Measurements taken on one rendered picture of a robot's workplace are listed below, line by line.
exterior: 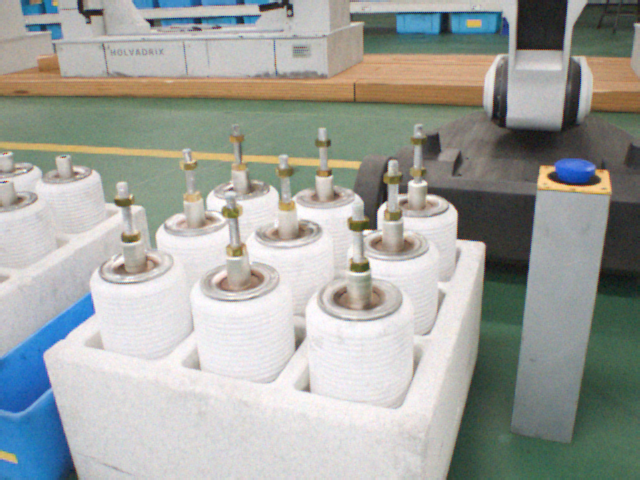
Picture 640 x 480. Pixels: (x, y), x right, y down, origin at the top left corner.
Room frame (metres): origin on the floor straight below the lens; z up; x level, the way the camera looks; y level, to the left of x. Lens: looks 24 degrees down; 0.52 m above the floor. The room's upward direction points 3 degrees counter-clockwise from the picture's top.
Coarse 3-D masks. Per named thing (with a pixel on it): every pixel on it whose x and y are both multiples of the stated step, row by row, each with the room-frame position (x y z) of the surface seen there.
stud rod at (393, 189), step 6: (390, 162) 0.59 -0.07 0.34; (396, 162) 0.59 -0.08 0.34; (390, 168) 0.59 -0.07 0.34; (396, 168) 0.59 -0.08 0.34; (390, 174) 0.59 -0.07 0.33; (396, 174) 0.59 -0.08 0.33; (390, 186) 0.59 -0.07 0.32; (396, 186) 0.59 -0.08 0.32; (390, 192) 0.59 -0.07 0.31; (396, 192) 0.59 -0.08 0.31; (390, 198) 0.59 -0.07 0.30; (396, 198) 0.59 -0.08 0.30; (390, 204) 0.59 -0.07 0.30; (396, 204) 0.59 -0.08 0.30; (390, 210) 0.59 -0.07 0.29; (396, 210) 0.59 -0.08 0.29
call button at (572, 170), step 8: (560, 160) 0.61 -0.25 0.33; (568, 160) 0.61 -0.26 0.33; (576, 160) 0.61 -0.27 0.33; (584, 160) 0.61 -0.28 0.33; (560, 168) 0.59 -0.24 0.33; (568, 168) 0.58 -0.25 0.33; (576, 168) 0.58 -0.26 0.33; (584, 168) 0.58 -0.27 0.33; (592, 168) 0.58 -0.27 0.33; (560, 176) 0.59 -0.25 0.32; (568, 176) 0.58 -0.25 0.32; (576, 176) 0.58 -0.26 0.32; (584, 176) 0.58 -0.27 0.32
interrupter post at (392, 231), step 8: (384, 224) 0.58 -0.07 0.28; (392, 224) 0.58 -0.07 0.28; (400, 224) 0.58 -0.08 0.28; (384, 232) 0.58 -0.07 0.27; (392, 232) 0.58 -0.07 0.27; (400, 232) 0.58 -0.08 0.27; (384, 240) 0.58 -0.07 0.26; (392, 240) 0.58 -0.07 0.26; (400, 240) 0.58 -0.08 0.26; (392, 248) 0.58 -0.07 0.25; (400, 248) 0.58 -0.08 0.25
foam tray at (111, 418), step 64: (448, 320) 0.55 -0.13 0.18; (64, 384) 0.52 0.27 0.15; (128, 384) 0.48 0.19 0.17; (192, 384) 0.46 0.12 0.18; (256, 384) 0.46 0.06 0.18; (448, 384) 0.48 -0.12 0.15; (128, 448) 0.49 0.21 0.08; (192, 448) 0.46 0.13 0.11; (256, 448) 0.44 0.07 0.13; (320, 448) 0.41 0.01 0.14; (384, 448) 0.39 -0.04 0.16; (448, 448) 0.51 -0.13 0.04
